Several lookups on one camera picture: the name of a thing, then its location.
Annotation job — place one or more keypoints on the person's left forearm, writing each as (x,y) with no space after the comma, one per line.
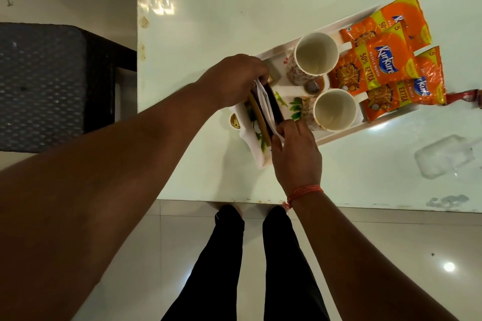
(105,181)

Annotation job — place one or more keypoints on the person's left hand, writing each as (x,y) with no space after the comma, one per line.
(229,78)

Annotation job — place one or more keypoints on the person's right thumb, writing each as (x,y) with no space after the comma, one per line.
(276,146)

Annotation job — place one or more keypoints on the white floral serving tray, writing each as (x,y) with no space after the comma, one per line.
(286,68)

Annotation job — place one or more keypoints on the dark woven chair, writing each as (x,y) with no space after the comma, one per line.
(49,83)

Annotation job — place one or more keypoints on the red wrapper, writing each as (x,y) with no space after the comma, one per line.
(465,96)

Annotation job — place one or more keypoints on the person's leg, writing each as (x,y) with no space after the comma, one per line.
(290,272)
(214,272)

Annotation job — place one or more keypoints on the person's left leg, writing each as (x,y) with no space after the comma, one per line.
(214,272)

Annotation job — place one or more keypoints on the white floral mug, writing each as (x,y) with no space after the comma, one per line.
(333,110)
(314,54)

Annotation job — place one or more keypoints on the small steel bowl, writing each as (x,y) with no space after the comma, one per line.
(312,86)

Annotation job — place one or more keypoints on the small round yellow-lidded container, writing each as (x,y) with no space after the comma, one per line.
(234,121)

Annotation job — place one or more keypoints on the person's right leg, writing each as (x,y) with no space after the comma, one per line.
(290,272)

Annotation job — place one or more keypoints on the person's right forearm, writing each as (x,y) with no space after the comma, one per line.
(361,256)

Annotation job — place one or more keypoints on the person's left fingers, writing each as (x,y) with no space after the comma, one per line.
(260,70)

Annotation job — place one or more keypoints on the red thread wristband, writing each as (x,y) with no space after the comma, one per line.
(303,191)

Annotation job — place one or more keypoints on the clear plastic piece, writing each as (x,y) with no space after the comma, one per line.
(444,157)

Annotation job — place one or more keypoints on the orange snack packet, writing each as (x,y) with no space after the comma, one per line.
(405,12)
(380,61)
(418,87)

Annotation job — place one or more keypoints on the person's right hand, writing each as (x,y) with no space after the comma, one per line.
(297,161)

